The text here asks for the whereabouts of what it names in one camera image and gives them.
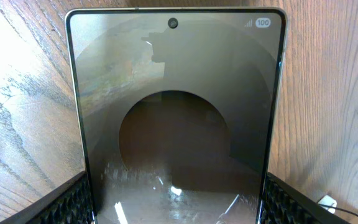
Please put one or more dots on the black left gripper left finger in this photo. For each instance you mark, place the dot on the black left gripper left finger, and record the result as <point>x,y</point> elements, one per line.
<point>69,203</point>

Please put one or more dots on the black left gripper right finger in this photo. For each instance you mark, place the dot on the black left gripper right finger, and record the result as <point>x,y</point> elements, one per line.
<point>282,204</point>

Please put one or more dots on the Galaxy S25 Ultra smartphone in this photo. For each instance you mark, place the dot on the Galaxy S25 Ultra smartphone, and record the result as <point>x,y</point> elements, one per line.
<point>176,109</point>

